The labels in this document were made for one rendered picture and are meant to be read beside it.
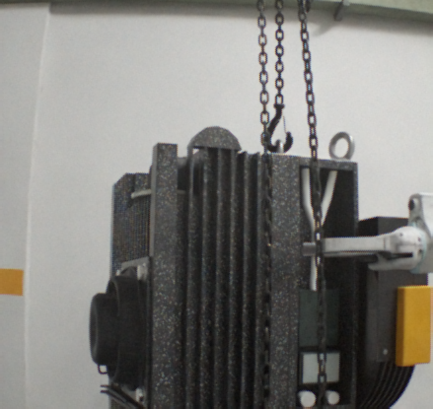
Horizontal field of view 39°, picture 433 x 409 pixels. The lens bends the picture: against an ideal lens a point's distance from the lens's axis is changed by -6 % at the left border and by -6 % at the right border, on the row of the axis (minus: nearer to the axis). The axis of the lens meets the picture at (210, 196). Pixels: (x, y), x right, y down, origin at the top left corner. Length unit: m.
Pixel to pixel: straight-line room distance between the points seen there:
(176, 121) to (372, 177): 0.81
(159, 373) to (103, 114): 1.55
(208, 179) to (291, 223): 0.18
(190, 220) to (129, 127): 1.37
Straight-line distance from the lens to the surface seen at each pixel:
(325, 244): 0.96
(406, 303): 1.28
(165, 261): 1.17
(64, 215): 2.49
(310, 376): 1.31
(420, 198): 1.10
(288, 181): 1.28
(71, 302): 2.47
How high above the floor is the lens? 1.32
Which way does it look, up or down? 9 degrees up
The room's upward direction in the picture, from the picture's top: 1 degrees clockwise
